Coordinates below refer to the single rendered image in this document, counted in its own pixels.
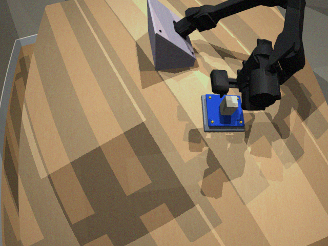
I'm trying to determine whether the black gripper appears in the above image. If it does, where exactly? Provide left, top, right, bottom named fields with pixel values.
left=210, top=60, right=250, bottom=98

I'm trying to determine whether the blue board with corner holes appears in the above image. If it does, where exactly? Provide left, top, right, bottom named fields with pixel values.
left=206, top=94, right=244, bottom=127

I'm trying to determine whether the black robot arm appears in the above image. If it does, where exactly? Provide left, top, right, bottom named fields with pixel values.
left=173, top=0, right=306, bottom=111

